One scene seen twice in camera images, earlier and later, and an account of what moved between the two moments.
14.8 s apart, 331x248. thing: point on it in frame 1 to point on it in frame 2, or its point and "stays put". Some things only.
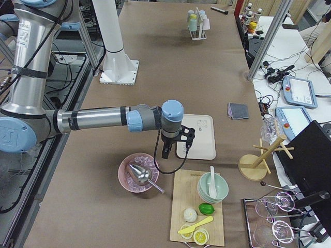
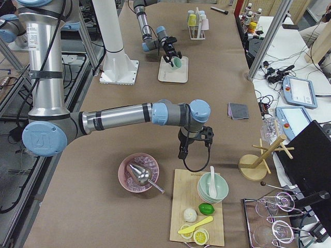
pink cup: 206,24 stays put
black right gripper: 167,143 to 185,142
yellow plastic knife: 190,229 stays put
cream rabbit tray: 203,146 to 166,73
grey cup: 190,12 stays put
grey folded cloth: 237,111 stays put
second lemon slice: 187,235 stays put
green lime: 206,208 stays put
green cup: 192,25 to 178,63
